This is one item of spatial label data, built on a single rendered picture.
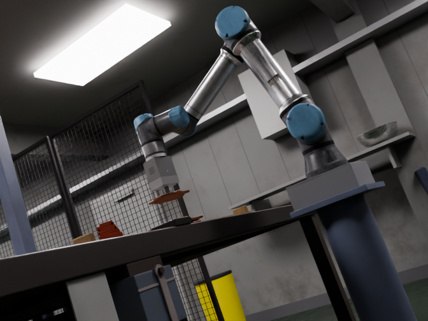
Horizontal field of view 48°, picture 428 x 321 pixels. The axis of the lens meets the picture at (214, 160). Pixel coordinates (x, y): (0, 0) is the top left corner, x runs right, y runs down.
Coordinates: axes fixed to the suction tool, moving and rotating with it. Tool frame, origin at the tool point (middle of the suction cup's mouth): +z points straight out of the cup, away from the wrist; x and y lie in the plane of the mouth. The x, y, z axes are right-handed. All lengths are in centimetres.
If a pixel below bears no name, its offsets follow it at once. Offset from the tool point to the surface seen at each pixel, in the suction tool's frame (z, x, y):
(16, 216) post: -48, -184, -49
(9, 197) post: -62, -185, -47
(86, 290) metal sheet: 23, 39, 69
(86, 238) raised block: 10, 20, 53
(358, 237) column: 34, 48, -26
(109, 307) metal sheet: 27, 38, 65
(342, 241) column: 33, 43, -25
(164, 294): 28, 38, 51
